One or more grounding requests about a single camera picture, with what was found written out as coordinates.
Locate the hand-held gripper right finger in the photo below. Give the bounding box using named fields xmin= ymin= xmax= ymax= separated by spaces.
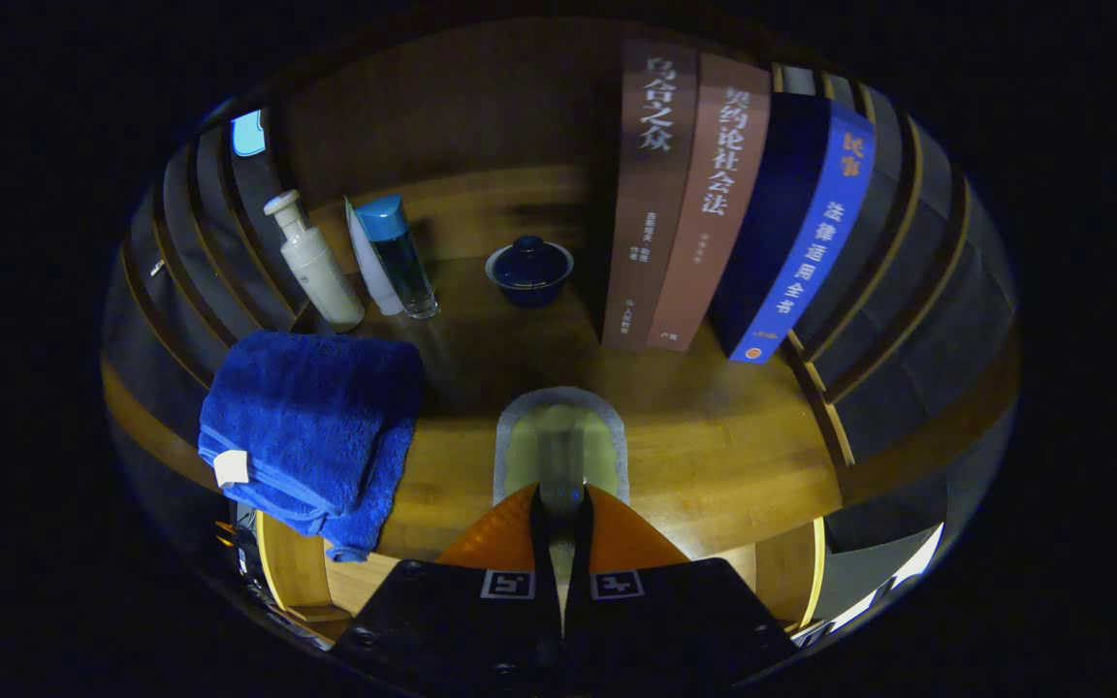
xmin=563 ymin=483 xmax=802 ymax=694

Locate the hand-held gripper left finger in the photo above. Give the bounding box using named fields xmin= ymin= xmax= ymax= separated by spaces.
xmin=331 ymin=483 xmax=564 ymax=698

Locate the wooden countertop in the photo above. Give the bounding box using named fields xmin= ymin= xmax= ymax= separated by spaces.
xmin=103 ymin=165 xmax=846 ymax=563

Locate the brown wooden cabinet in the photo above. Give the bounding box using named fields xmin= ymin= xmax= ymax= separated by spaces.
xmin=103 ymin=15 xmax=1020 ymax=646

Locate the folded blue towel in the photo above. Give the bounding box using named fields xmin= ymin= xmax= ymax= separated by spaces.
xmin=198 ymin=330 xmax=426 ymax=563

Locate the dark blue lidded teacup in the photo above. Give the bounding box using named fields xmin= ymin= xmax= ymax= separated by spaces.
xmin=484 ymin=235 xmax=576 ymax=309

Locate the teal bottle with blue cap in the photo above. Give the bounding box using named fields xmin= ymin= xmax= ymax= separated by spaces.
xmin=355 ymin=194 xmax=440 ymax=321

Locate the white slim box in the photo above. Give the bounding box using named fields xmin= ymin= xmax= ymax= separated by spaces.
xmin=343 ymin=197 xmax=404 ymax=317

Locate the white pump bottle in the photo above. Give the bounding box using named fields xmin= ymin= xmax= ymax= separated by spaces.
xmin=263 ymin=189 xmax=367 ymax=333

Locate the dark brown book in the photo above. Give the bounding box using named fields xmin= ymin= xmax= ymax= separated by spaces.
xmin=601 ymin=39 xmax=700 ymax=352

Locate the reddish brown book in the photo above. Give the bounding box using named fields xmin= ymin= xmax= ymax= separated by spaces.
xmin=646 ymin=53 xmax=773 ymax=353

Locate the blue book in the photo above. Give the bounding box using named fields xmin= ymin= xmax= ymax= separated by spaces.
xmin=709 ymin=92 xmax=878 ymax=365

